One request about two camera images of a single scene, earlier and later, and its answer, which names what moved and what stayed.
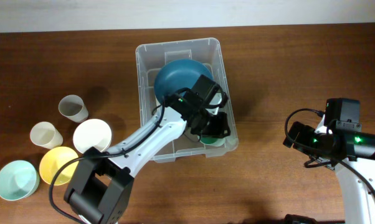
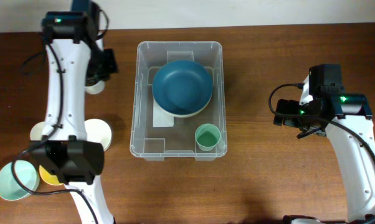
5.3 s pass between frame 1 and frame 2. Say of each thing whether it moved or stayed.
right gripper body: moved
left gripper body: moved
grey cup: moved
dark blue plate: stayed
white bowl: stayed
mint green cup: moved
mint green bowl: stayed
